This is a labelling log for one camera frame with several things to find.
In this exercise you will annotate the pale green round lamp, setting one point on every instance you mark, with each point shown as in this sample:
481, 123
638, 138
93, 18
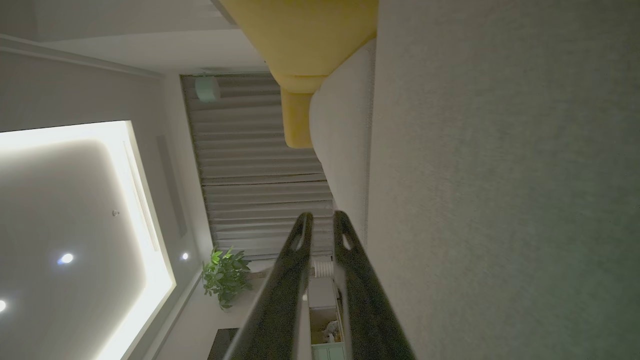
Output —
207, 89

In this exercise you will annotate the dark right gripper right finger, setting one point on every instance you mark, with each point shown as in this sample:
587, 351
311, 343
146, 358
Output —
367, 310

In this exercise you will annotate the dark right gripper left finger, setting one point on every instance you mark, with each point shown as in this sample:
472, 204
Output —
280, 300

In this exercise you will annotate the small yellow cushion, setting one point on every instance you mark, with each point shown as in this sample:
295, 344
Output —
297, 120

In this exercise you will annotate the black television screen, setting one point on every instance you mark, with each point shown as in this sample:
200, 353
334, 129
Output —
222, 345

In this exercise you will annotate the large yellow sofa back cushion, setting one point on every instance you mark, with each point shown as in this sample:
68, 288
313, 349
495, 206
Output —
300, 35

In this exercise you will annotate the white toy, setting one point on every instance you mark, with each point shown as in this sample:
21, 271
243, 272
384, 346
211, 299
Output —
332, 331

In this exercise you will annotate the small grey sofa seat cushion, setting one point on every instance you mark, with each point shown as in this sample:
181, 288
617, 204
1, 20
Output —
345, 125

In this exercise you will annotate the green potted plant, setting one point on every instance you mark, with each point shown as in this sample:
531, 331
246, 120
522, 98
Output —
225, 277

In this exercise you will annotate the pale green shelf cabinet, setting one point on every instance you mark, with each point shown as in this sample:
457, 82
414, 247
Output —
327, 350

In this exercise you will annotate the grey pleated curtain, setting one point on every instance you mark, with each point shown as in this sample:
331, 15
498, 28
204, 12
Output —
250, 150

